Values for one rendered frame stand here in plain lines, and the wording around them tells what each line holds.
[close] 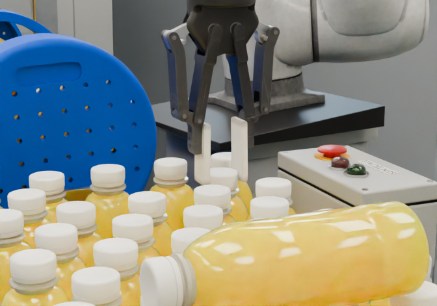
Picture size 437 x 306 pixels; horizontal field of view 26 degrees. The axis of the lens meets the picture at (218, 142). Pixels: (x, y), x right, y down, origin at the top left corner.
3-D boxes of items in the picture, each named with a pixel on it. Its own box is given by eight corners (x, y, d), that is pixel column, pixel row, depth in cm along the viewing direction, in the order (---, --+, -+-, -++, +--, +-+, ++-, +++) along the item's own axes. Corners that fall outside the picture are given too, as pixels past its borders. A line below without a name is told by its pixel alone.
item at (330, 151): (337, 151, 118) (337, 142, 118) (352, 158, 115) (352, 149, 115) (311, 154, 117) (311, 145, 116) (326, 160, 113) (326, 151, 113)
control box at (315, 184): (343, 217, 124) (346, 141, 122) (435, 267, 107) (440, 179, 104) (276, 227, 121) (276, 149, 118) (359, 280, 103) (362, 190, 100)
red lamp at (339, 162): (343, 164, 112) (343, 154, 112) (353, 168, 110) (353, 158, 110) (327, 166, 111) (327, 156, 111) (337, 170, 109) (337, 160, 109)
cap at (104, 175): (131, 182, 110) (131, 167, 109) (114, 190, 106) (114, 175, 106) (102, 178, 111) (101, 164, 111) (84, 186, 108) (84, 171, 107)
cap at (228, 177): (198, 185, 108) (198, 170, 108) (229, 182, 110) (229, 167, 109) (211, 194, 105) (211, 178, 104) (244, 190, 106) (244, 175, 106)
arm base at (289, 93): (270, 85, 204) (269, 60, 203) (328, 101, 185) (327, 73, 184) (195, 99, 197) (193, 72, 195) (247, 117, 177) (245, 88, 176)
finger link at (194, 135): (203, 108, 103) (177, 110, 102) (202, 153, 104) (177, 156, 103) (198, 106, 105) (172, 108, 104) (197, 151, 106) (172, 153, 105)
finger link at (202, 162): (211, 124, 103) (205, 125, 103) (210, 186, 105) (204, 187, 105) (200, 119, 106) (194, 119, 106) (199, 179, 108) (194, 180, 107)
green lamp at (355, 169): (359, 171, 109) (359, 161, 109) (369, 176, 107) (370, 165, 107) (343, 173, 108) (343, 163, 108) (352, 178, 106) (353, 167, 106)
